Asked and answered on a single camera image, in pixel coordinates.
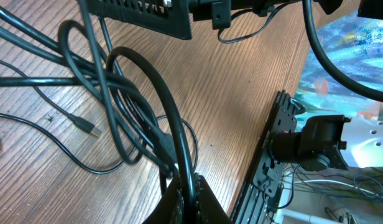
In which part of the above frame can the thin black USB cable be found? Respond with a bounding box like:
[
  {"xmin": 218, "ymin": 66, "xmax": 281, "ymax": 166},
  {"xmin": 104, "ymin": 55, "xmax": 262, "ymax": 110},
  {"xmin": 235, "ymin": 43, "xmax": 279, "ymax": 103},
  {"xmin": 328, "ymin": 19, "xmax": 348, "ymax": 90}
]
[{"xmin": 0, "ymin": 57, "xmax": 199, "ymax": 175}]

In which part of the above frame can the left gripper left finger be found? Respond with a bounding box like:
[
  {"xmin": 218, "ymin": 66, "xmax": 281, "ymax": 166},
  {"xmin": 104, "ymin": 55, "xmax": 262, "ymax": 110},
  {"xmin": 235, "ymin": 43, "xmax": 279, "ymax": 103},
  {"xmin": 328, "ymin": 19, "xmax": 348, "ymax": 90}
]
[{"xmin": 143, "ymin": 177, "xmax": 183, "ymax": 224}]

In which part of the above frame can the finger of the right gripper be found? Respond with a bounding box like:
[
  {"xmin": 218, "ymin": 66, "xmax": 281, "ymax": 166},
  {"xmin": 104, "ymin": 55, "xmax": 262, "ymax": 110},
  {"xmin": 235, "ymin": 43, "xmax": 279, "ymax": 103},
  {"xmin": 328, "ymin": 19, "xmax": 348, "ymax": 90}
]
[{"xmin": 86, "ymin": 0, "xmax": 192, "ymax": 40}]

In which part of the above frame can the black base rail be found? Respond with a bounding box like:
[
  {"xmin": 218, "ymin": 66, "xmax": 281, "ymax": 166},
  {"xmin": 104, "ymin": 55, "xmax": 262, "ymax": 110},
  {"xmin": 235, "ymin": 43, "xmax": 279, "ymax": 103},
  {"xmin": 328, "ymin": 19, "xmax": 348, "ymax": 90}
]
[{"xmin": 230, "ymin": 90, "xmax": 297, "ymax": 223}]

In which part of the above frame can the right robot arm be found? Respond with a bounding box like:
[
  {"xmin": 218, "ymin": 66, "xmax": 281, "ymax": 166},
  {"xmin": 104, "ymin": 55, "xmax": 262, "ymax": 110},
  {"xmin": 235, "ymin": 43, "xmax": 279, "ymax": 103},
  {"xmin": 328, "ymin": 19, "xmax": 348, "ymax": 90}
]
[{"xmin": 86, "ymin": 0, "xmax": 383, "ymax": 171}]

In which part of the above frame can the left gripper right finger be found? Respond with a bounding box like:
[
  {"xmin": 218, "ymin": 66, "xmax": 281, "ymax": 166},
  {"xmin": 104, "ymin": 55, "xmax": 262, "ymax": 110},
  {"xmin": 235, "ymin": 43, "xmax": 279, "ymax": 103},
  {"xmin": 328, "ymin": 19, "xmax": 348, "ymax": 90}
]
[{"xmin": 194, "ymin": 173, "xmax": 232, "ymax": 224}]

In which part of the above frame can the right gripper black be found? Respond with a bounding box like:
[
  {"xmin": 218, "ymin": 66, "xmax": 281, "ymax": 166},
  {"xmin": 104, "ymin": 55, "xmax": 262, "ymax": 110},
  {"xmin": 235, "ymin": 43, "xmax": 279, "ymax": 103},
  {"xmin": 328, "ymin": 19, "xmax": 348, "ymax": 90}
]
[{"xmin": 190, "ymin": 0, "xmax": 291, "ymax": 30}]

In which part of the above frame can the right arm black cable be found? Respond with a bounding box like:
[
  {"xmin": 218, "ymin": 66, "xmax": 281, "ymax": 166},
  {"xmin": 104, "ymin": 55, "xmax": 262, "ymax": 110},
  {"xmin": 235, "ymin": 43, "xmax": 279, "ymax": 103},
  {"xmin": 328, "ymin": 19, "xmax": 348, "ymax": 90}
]
[{"xmin": 218, "ymin": 0, "xmax": 383, "ymax": 105}]

